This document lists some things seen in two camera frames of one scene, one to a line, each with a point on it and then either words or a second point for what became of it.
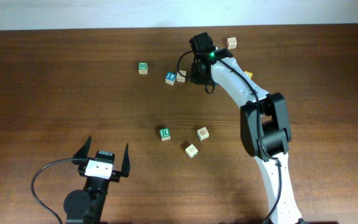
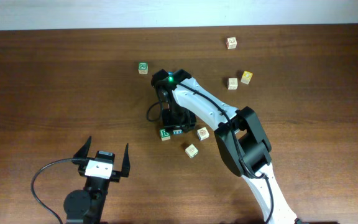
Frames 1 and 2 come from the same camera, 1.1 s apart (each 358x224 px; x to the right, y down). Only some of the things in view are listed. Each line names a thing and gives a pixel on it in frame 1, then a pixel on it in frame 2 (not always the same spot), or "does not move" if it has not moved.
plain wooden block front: [191, 151] does not move
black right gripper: [194, 78] → [188, 125]
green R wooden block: [165, 134] does not move
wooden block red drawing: [202, 134] does not move
